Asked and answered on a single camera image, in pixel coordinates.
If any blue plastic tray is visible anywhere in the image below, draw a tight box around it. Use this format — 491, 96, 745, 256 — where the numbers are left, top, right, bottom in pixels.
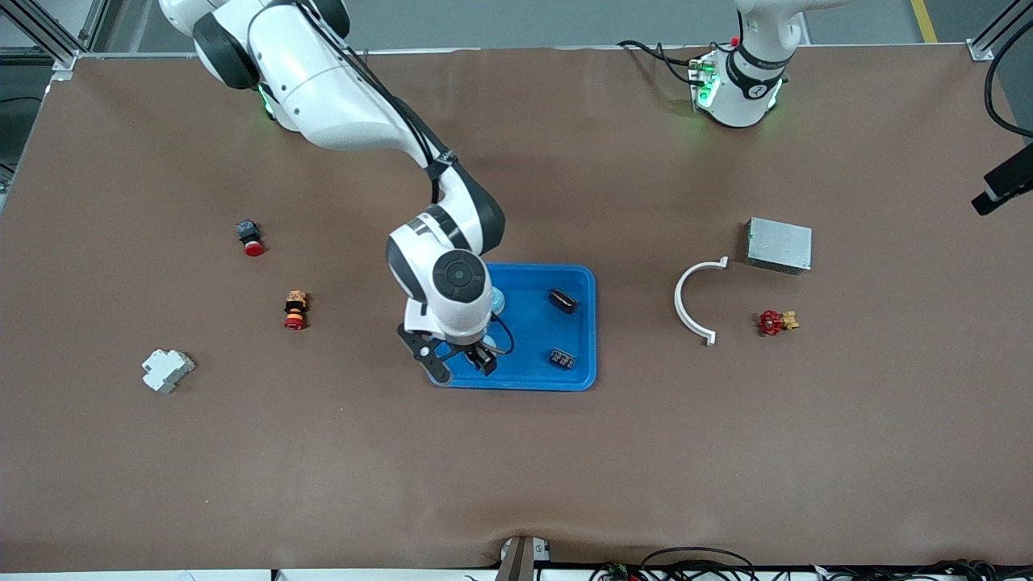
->
427, 262, 598, 392

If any grey metal box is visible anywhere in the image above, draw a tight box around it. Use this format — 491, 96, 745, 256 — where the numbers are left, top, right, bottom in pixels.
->
744, 217, 813, 276

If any white table edge strip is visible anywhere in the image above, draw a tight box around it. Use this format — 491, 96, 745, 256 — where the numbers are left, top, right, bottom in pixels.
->
0, 569, 493, 581

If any red handwheel brass valve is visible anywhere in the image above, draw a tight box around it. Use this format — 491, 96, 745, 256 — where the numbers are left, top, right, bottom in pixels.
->
757, 309, 801, 337

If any white circuit breaker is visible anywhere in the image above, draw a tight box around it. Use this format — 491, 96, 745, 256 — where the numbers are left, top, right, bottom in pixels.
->
141, 349, 196, 395

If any aluminium frame strut with bracket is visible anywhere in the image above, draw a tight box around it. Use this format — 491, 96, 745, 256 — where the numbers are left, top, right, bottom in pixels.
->
0, 0, 110, 82
967, 0, 1027, 64

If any white curved plastic bracket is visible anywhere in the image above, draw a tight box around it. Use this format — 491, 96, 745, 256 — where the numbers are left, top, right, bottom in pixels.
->
674, 256, 730, 347

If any black cable loop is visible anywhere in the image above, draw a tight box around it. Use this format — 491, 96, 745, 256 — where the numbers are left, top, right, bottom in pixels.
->
642, 547, 757, 581

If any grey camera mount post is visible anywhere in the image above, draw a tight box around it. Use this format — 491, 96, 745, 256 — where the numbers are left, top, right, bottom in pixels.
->
494, 535, 554, 581

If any brown table mat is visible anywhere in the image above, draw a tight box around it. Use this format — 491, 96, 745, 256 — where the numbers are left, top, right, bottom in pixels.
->
0, 46, 1033, 574

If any black base cable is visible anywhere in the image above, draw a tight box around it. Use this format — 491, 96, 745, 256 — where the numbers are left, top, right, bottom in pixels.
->
617, 39, 705, 86

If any black cable bundle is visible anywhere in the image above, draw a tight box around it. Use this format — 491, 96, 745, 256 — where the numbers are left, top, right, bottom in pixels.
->
807, 558, 1033, 581

